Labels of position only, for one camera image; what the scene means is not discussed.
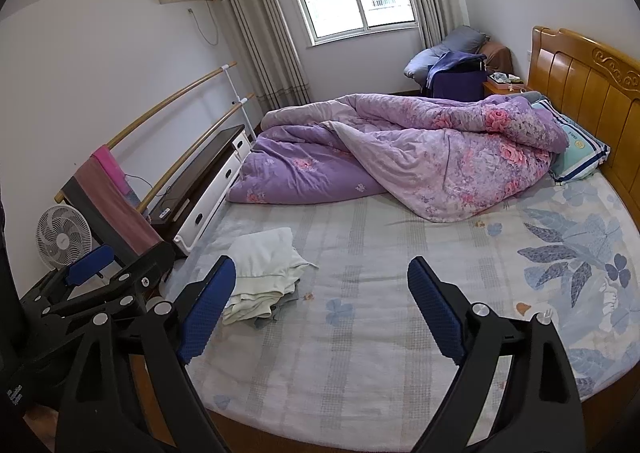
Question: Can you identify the grey mauve towel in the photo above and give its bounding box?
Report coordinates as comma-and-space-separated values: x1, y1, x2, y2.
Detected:
60, 156, 176, 264

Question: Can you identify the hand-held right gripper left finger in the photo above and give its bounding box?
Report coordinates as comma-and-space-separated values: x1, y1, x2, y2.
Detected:
55, 255, 238, 453

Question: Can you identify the wooden barre rail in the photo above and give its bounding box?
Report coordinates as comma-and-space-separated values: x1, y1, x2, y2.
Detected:
137, 94, 255, 214
54, 62, 237, 204

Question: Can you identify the wooden nightstand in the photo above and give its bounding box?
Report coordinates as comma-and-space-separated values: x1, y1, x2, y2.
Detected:
482, 81, 531, 96

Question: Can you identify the white standing fan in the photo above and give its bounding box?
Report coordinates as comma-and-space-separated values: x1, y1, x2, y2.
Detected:
36, 205, 94, 273

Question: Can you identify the bed with floral sheet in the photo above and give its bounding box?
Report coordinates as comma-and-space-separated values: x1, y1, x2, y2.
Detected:
165, 173, 640, 453

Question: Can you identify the wooden headboard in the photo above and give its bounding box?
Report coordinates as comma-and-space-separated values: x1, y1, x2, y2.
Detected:
529, 25, 640, 229

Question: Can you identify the white barre post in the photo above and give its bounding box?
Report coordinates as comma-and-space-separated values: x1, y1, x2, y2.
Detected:
223, 63, 252, 134

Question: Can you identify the striped pillow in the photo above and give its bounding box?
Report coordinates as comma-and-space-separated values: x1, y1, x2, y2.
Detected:
530, 98, 612, 184

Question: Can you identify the purple blanket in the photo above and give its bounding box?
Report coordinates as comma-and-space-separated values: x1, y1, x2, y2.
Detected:
425, 52, 489, 98

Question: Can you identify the white jacket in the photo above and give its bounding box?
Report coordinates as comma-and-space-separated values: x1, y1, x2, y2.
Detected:
221, 227, 319, 328

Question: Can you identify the brown armchair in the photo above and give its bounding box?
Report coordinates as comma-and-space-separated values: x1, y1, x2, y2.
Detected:
477, 42, 512, 74

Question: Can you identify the pink towel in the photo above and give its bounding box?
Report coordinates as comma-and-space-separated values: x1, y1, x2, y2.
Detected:
92, 145, 132, 197

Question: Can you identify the dark top white cabinet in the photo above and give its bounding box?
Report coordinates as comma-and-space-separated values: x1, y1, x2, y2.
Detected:
149, 125, 251, 256

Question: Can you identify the air conditioner cable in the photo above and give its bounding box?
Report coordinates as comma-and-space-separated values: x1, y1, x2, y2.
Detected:
187, 8, 220, 46

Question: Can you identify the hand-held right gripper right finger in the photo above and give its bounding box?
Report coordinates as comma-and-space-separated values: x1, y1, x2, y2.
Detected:
407, 257, 587, 453

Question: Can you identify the purple floral quilt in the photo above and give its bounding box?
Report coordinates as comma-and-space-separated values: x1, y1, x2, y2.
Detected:
227, 94, 568, 224

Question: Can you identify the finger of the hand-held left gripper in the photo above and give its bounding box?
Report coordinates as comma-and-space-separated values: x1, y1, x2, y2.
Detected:
39, 244, 177, 320
19, 244, 116, 306

